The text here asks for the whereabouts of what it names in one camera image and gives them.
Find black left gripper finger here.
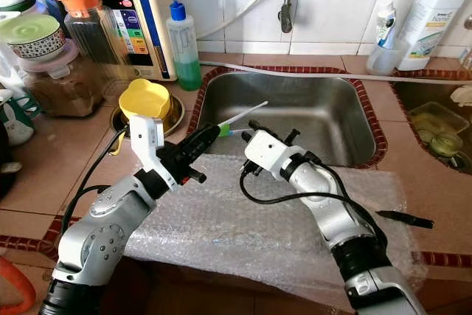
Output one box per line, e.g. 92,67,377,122
195,134,224,159
186,123,222,148

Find white stick green grip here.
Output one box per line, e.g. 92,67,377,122
218,100,269,139

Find small steel bowl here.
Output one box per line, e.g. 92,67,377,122
111,96,185,139

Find steel sink basin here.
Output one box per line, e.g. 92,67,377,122
195,72,381,168
391,79,472,172

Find clear bubble wrap sheet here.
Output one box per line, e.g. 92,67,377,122
124,154,430,308

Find green dish soap bottle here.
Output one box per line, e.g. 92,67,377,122
167,0,202,92

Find white counter pipe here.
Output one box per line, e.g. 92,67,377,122
199,60,472,81

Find clear plastic cup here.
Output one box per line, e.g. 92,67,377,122
367,35,410,76

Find white blue water purifier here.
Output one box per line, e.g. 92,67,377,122
83,0,178,82

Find brown powder jar pink lid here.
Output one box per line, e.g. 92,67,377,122
21,39,100,118

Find black plastic strip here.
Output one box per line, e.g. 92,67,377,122
376,210,434,229

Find clear jar orange lid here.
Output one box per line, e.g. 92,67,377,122
55,0,133,105

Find white toothpaste tube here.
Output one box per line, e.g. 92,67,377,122
375,0,399,49

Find glass dish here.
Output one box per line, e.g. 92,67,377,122
411,101,469,157

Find black electric kettle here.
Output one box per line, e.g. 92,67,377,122
0,134,13,201

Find clear plastic container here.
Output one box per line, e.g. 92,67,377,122
0,11,24,91

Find white detergent bottle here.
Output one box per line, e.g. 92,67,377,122
397,0,465,72

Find patterned bowl green lid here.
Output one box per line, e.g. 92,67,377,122
0,14,66,60

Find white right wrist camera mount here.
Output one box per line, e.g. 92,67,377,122
243,129,303,179

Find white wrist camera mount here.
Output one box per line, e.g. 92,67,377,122
243,129,303,179
129,116,176,192

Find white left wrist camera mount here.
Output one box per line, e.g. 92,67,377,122
129,116,176,192

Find white flexible hose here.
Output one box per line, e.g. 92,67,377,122
198,0,296,39

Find orange gas hose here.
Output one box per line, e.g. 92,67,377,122
0,256,38,315

